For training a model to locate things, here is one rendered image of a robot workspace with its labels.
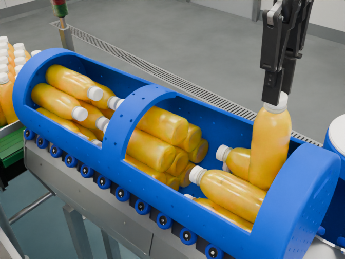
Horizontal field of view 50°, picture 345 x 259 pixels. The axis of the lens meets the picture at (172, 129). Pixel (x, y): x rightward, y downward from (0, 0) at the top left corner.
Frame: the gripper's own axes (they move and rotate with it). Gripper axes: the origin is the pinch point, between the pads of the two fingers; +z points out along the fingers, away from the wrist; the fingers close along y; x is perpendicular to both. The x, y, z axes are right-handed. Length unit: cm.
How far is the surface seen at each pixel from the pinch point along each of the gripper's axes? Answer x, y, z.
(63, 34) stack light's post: 116, 33, 31
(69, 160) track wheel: 56, -12, 41
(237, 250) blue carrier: -3.5, -14.9, 28.9
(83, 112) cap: 53, -6, 26
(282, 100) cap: -1.6, -1.0, 3.0
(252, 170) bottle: 1.2, -3.1, 19.6
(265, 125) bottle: -0.1, -3.1, 7.7
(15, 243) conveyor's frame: 113, -22, 121
